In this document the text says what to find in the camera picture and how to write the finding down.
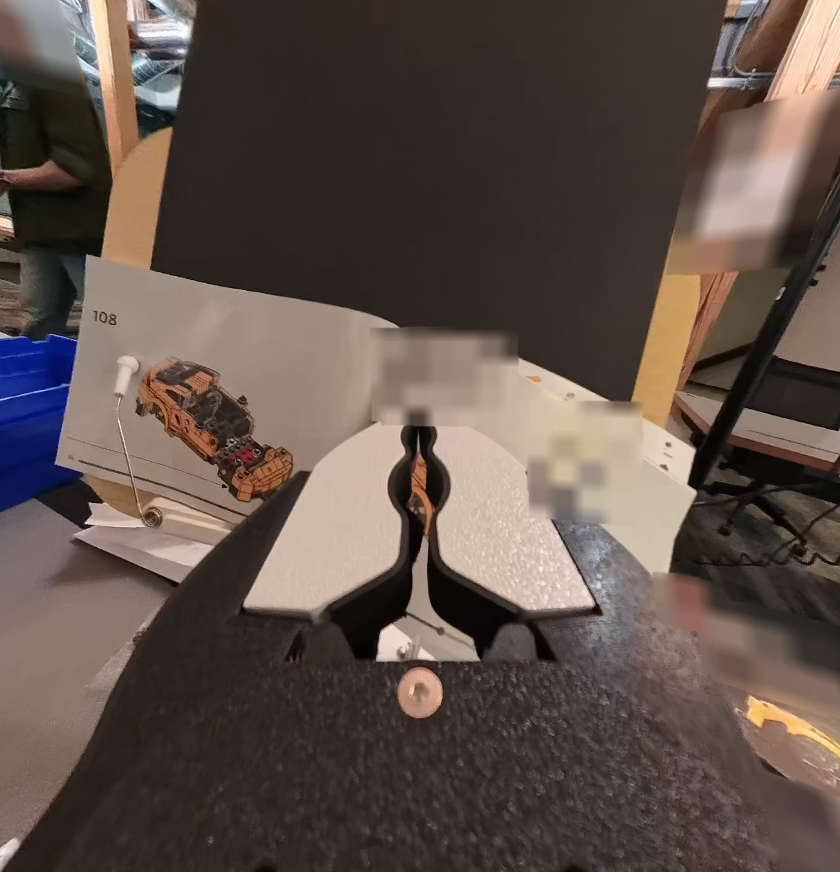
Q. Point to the brown edged desk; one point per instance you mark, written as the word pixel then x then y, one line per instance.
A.
pixel 767 436

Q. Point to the black board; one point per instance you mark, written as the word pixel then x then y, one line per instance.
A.
pixel 426 170

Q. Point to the white book stand base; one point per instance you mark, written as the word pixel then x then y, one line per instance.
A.
pixel 133 204

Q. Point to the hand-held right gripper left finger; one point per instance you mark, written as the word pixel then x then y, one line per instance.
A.
pixel 324 545

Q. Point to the black stand pole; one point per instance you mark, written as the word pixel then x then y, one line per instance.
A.
pixel 767 327

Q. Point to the wooden post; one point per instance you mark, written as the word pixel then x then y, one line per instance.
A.
pixel 116 75

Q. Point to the black office chair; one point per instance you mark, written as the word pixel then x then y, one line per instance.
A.
pixel 754 504

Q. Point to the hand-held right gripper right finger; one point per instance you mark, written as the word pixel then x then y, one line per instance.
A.
pixel 515 545

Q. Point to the blue plastic bin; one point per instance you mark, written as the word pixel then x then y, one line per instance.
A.
pixel 24 422

